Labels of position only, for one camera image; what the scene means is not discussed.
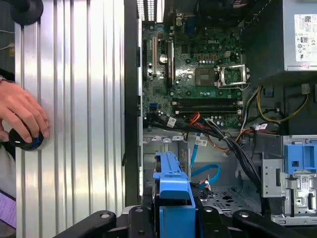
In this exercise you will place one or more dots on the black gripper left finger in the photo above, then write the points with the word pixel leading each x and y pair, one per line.
pixel 106 219

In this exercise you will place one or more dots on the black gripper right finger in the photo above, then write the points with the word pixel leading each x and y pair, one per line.
pixel 245 219

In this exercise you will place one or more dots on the hard disk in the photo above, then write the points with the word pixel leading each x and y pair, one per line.
pixel 173 188

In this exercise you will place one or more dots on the metal disk bay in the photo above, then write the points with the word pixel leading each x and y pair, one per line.
pixel 148 148

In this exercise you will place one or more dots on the black RAM slot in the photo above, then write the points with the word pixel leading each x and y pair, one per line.
pixel 205 101
pixel 205 109

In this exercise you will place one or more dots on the beige expansion slot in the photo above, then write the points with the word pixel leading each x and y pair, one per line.
pixel 154 57

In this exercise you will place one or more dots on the short black expansion slot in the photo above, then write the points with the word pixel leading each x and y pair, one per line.
pixel 145 53

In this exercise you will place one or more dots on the person's hand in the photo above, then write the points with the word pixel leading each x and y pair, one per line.
pixel 19 106

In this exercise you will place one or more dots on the grey metal drive cage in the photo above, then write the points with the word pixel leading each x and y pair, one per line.
pixel 271 178

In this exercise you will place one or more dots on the blue drive latch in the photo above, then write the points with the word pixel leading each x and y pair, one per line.
pixel 299 153

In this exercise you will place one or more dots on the purple notebook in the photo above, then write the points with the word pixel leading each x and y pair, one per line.
pixel 7 210

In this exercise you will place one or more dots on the person's white clothed trunk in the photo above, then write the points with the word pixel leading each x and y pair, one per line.
pixel 6 168

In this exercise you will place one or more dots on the open black PC case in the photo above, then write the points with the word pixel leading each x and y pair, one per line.
pixel 131 99

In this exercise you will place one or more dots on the CPU socket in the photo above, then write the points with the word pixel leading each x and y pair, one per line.
pixel 205 77

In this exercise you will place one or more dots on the metal socket cover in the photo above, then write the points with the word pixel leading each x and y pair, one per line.
pixel 232 66

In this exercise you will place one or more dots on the beige board power socket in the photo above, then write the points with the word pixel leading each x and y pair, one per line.
pixel 228 53

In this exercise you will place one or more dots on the silver coin battery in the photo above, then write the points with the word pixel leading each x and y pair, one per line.
pixel 163 60

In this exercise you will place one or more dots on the black fan shroud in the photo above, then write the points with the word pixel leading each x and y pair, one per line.
pixel 262 44

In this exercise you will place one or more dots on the green motherboard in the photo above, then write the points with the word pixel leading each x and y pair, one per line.
pixel 198 39

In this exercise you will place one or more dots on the silver power supply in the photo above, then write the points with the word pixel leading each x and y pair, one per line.
pixel 288 34

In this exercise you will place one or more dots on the black round knob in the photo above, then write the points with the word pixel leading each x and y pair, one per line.
pixel 26 10

